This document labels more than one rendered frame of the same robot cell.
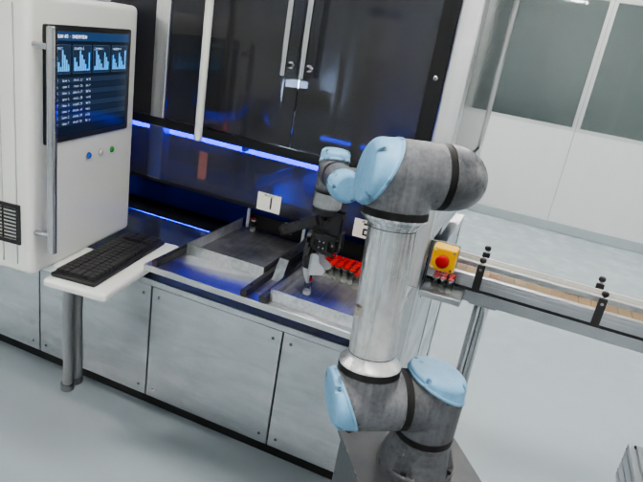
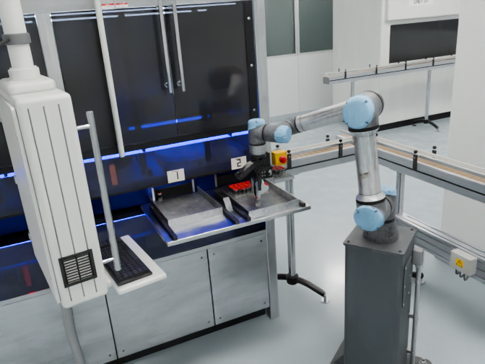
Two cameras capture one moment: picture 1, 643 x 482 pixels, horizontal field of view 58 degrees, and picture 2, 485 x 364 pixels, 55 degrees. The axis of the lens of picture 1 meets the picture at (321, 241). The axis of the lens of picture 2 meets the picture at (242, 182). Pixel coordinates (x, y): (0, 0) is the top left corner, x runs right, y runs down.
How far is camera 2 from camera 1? 1.41 m
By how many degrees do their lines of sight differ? 39
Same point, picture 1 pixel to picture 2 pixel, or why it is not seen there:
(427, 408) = (392, 202)
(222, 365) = (172, 297)
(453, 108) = (264, 78)
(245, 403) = (195, 310)
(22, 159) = (87, 214)
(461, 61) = (262, 53)
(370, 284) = (370, 160)
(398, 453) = (384, 230)
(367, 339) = (375, 184)
